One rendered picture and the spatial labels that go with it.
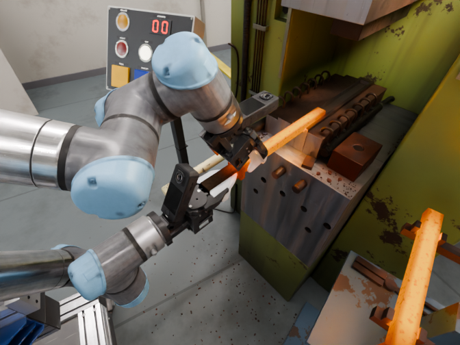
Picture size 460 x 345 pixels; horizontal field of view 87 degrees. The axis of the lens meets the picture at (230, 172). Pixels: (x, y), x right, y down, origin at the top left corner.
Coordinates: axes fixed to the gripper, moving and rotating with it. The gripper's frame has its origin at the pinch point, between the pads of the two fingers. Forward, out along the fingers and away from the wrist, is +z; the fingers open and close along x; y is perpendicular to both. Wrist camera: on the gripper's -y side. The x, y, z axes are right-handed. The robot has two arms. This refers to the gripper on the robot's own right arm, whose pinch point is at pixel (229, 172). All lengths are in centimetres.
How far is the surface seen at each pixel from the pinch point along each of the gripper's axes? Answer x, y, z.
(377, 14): 7.8, -27.8, 32.2
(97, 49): -309, 68, 70
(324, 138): 7.6, 1.1, 28.6
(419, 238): 36.7, 3.0, 16.9
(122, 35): -65, -13, 10
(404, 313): 39.7, 2.9, 0.8
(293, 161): 3.3, 8.8, 22.7
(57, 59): -321, 72, 26
